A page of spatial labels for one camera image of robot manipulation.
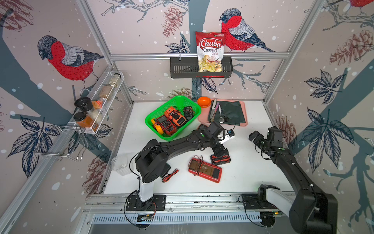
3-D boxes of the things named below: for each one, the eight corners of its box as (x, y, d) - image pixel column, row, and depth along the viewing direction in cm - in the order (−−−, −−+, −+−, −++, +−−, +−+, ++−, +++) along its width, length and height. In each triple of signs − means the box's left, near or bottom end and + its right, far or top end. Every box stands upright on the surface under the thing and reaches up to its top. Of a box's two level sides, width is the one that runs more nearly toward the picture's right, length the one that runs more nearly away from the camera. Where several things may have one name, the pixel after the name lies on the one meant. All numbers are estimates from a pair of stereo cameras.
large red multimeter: (186, 172, 85) (185, 170, 82) (191, 155, 91) (191, 153, 89) (219, 183, 81) (220, 182, 78) (222, 165, 87) (223, 163, 85)
